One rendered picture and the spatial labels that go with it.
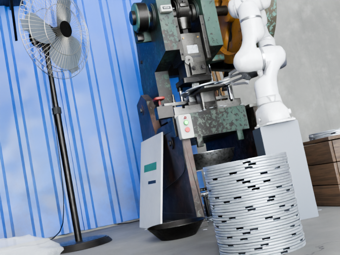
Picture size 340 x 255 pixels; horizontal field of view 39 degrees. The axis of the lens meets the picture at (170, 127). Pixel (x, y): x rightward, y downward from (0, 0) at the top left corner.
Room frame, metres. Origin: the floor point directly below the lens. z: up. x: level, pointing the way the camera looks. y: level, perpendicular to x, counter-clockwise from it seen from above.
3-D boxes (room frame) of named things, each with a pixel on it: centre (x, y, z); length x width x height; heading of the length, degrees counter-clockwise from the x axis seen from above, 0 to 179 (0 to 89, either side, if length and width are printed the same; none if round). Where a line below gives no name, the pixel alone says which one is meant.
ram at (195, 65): (3.00, -0.22, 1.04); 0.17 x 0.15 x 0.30; 18
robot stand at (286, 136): (2.30, -0.49, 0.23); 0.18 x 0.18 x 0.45; 3
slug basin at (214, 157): (3.04, -0.21, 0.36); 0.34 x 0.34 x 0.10
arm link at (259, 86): (2.30, -0.53, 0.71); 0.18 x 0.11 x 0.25; 94
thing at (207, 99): (2.87, -0.26, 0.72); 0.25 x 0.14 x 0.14; 18
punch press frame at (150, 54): (3.17, -0.16, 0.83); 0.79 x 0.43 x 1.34; 18
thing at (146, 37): (2.97, 0.03, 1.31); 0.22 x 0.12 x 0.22; 18
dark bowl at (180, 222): (2.46, 0.06, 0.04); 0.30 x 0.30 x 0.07
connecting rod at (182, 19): (3.03, -0.21, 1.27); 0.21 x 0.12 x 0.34; 18
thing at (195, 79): (3.04, -0.21, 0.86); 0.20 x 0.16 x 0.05; 108
